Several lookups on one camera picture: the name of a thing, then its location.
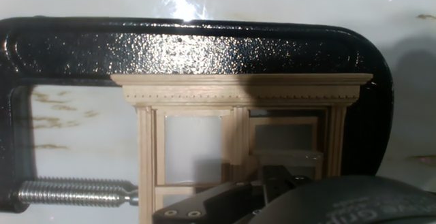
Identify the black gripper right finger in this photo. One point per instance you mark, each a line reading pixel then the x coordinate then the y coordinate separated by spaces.
pixel 276 183

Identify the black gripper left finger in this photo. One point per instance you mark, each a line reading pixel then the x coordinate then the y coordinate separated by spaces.
pixel 221 200

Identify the wooden sliding window sash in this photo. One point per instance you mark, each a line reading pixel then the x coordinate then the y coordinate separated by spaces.
pixel 282 120

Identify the miniature wooden window frame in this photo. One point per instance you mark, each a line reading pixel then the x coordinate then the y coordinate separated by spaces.
pixel 238 91

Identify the black C-clamp with steel screw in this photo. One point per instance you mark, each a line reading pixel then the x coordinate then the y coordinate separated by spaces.
pixel 170 47

